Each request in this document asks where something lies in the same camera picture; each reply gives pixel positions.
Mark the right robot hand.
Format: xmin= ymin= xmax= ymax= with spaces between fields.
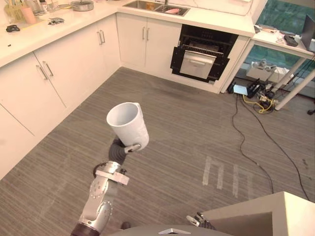
xmin=186 ymin=212 xmax=217 ymax=231

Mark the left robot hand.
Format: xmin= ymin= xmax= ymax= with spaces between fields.
xmin=109 ymin=139 xmax=141 ymax=164

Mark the white ceramic cup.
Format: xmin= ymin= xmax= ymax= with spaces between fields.
xmin=106 ymin=102 xmax=150 ymax=150

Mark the white cabinet door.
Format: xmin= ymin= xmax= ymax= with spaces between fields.
xmin=146 ymin=18 xmax=183 ymax=75
xmin=0 ymin=52 xmax=67 ymax=137
xmin=96 ymin=13 xmax=122 ymax=79
xmin=116 ymin=13 xmax=148 ymax=67
xmin=66 ymin=24 xmax=107 ymax=89
xmin=0 ymin=103 xmax=35 ymax=181
xmin=33 ymin=36 xmax=92 ymax=108

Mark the stainless steel dishwasher door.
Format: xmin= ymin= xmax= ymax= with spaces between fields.
xmin=180 ymin=50 xmax=218 ymax=80

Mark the black built-in dishwasher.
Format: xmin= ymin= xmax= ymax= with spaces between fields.
xmin=169 ymin=24 xmax=240 ymax=83

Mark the stainless steel double sink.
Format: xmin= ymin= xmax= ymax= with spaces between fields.
xmin=122 ymin=0 xmax=191 ymax=17

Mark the pink plastic cup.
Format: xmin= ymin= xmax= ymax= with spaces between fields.
xmin=20 ymin=6 xmax=38 ymax=25

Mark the grey robot torso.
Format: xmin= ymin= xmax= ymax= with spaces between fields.
xmin=108 ymin=225 xmax=234 ymax=236

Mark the beige box-shaped counter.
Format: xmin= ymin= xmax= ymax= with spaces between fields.
xmin=202 ymin=191 xmax=315 ymax=236

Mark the white flat network box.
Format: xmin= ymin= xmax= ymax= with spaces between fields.
xmin=232 ymin=84 xmax=250 ymax=96

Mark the black power adapter box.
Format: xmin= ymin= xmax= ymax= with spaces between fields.
xmin=247 ymin=78 xmax=262 ymax=99

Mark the pile of small black parts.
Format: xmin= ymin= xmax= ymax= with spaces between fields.
xmin=47 ymin=17 xmax=65 ymax=26

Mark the steel pan with lid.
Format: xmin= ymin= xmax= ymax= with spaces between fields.
xmin=70 ymin=0 xmax=95 ymax=12

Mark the white device under desk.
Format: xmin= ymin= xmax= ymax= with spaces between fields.
xmin=247 ymin=59 xmax=290 ymax=82

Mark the clear glass jar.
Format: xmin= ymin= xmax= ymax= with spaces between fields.
xmin=32 ymin=0 xmax=48 ymax=16

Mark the pale green utensil rack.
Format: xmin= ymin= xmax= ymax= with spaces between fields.
xmin=3 ymin=0 xmax=23 ymax=20

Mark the white desk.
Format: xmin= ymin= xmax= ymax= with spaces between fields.
xmin=252 ymin=24 xmax=315 ymax=111

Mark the black object on desk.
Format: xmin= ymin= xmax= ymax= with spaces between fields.
xmin=283 ymin=34 xmax=300 ymax=47

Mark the grey laptop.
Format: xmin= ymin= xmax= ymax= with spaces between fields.
xmin=301 ymin=14 xmax=315 ymax=51

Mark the long black floor cable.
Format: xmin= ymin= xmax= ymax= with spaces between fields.
xmin=242 ymin=97 xmax=311 ymax=202
xmin=232 ymin=94 xmax=274 ymax=194

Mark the yellow cable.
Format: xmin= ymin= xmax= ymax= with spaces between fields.
xmin=243 ymin=94 xmax=275 ymax=114

